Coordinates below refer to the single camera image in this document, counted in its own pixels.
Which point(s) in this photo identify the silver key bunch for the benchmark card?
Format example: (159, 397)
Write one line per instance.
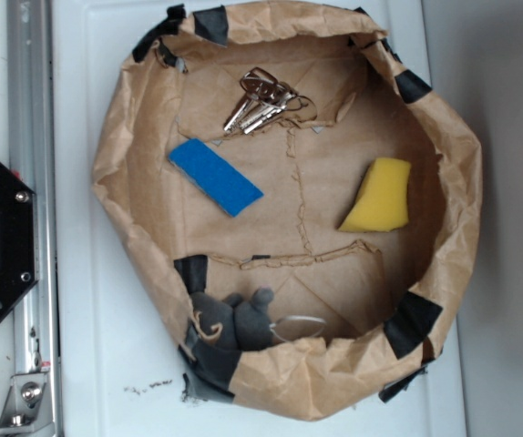
(266, 100)

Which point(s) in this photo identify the blue sponge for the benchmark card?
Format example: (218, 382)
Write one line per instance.
(215, 176)

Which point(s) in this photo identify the brown paper bag bin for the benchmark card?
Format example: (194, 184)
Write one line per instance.
(388, 298)

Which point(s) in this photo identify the grey plush mouse toy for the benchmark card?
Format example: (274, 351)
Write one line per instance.
(235, 323)

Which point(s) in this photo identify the yellow sponge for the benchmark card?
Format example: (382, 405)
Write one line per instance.
(381, 203)

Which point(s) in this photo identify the aluminium frame rail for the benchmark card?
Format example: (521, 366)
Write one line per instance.
(31, 152)

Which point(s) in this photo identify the metal corner bracket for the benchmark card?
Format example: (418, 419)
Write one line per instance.
(28, 405)

